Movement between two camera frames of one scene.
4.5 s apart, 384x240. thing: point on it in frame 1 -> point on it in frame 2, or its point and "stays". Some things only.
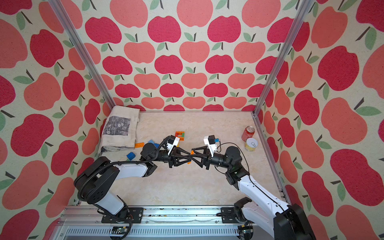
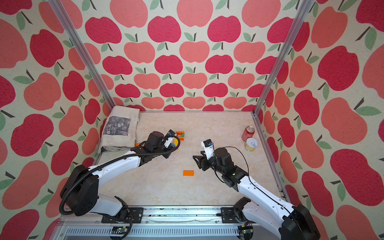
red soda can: [248, 133] stays
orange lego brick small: [192, 153] -> [190, 173]
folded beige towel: [120, 129] stays
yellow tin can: [251, 144] stays
